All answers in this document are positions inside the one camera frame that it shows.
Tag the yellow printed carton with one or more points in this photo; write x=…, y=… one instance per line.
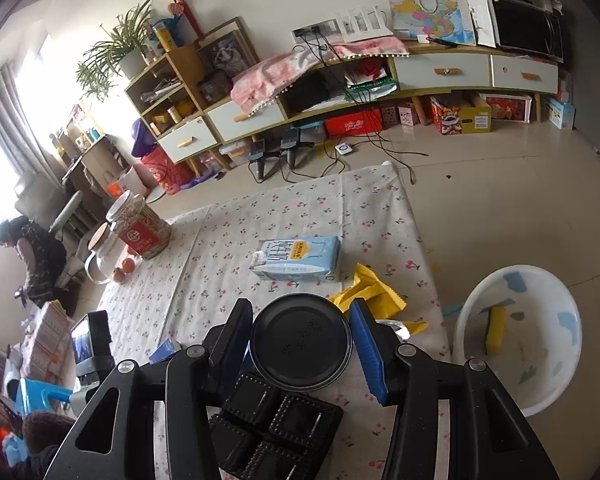
x=460, y=115

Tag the wooden shelf unit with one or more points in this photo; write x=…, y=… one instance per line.
x=190, y=135

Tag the glass pitcher with cork lid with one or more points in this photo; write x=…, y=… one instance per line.
x=100, y=245

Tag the yellow snack wrapper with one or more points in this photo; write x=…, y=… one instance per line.
x=375, y=295

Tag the colourful map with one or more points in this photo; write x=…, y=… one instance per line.
x=430, y=17

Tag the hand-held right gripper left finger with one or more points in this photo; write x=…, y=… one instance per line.
x=234, y=347

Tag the red and white box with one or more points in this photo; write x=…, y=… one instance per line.
x=507, y=107

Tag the black round lid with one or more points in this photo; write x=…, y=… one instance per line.
x=302, y=340

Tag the grey chair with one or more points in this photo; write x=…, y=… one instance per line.
x=45, y=200

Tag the black microwave oven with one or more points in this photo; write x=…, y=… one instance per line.
x=527, y=32

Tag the glass jar with red label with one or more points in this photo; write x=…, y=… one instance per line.
x=145, y=237

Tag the white bucket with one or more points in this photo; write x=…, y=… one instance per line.
x=130, y=181

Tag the small blue box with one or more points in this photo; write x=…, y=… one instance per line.
x=164, y=351

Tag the blue plastic item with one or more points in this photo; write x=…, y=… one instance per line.
x=37, y=395

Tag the patterned small box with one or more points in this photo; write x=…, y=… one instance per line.
x=389, y=116
x=408, y=112

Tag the purple plastic item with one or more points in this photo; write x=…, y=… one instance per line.
x=142, y=137

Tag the yellow tube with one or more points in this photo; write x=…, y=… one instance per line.
x=165, y=37

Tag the pink cloth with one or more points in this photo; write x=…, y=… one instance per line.
x=280, y=72

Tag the red cardboard box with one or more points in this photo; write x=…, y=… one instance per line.
x=352, y=122

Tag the red bag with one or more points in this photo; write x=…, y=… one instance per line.
x=165, y=170

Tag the white plastic basin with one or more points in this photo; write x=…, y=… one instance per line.
x=545, y=360

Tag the light blue milk carton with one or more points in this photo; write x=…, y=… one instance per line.
x=297, y=260

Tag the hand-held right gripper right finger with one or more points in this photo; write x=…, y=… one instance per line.
x=367, y=355

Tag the cherry print tablecloth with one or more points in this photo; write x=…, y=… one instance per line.
x=280, y=210

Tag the potted green plant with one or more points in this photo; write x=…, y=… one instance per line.
x=130, y=62

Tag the long white wooden cabinet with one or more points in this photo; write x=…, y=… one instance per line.
x=440, y=72

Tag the grey curtain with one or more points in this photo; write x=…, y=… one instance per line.
x=15, y=125

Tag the spare gripper on floor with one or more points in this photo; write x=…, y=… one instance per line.
x=261, y=157
x=291, y=147

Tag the yellow sponge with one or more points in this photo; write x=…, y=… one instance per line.
x=495, y=330

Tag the black plastic tray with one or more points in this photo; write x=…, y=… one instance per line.
x=280, y=430

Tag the blue and white box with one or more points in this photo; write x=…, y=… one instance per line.
x=557, y=111

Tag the framed picture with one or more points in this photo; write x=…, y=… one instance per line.
x=227, y=55

